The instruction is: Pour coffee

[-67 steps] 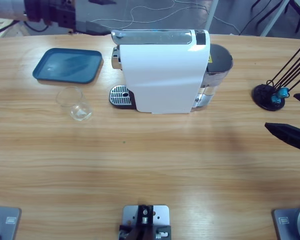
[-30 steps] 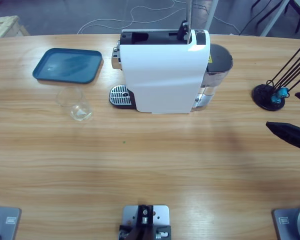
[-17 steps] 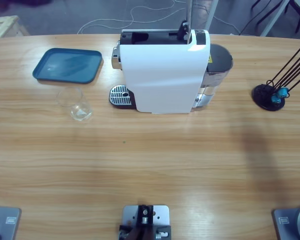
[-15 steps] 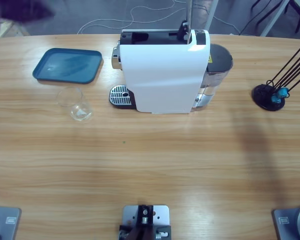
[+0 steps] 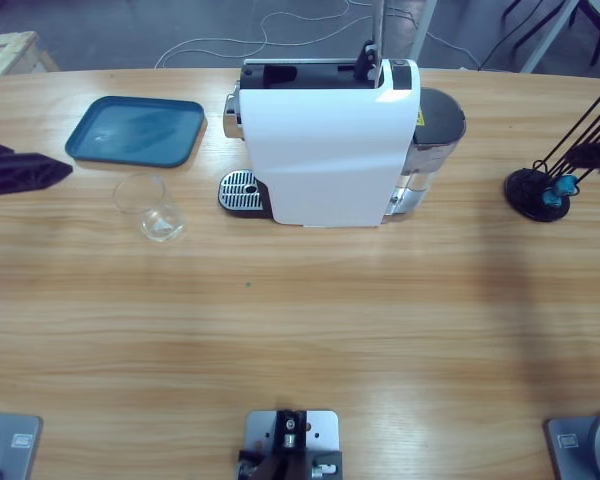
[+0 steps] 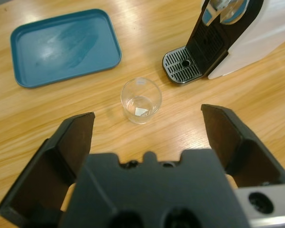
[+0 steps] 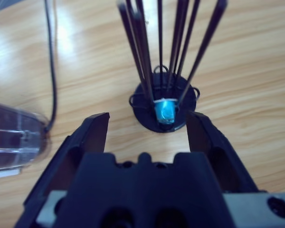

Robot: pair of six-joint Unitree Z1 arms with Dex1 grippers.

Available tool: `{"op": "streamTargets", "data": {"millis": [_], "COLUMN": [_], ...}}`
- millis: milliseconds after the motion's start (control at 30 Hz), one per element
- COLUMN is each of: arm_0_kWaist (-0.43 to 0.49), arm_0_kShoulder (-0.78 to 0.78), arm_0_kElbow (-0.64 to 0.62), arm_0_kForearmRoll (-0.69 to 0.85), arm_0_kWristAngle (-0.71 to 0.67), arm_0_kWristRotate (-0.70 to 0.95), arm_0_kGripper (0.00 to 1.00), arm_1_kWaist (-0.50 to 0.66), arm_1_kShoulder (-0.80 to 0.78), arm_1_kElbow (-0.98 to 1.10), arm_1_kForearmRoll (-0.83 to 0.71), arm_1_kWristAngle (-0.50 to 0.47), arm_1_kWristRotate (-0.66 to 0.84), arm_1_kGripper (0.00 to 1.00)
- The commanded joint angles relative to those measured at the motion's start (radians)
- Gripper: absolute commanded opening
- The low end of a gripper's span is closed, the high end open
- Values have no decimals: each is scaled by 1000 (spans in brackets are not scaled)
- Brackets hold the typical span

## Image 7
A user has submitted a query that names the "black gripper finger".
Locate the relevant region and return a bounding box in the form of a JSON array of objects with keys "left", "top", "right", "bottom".
[
  {"left": 23, "top": 112, "right": 110, "bottom": 207},
  {"left": 185, "top": 111, "right": 266, "bottom": 193}
]

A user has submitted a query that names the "blue coffee capsule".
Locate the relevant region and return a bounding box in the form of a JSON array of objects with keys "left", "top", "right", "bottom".
[{"left": 153, "top": 97, "right": 179, "bottom": 126}]

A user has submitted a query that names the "white capsule coffee machine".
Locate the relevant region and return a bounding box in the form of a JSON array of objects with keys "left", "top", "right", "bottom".
[{"left": 0, "top": 99, "right": 52, "bottom": 178}]

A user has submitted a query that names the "black wire capsule holder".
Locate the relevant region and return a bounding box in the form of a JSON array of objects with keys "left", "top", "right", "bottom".
[{"left": 116, "top": 0, "right": 228, "bottom": 133}]

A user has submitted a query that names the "black power cable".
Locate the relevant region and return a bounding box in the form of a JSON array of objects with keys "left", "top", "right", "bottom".
[{"left": 44, "top": 0, "right": 59, "bottom": 133}]

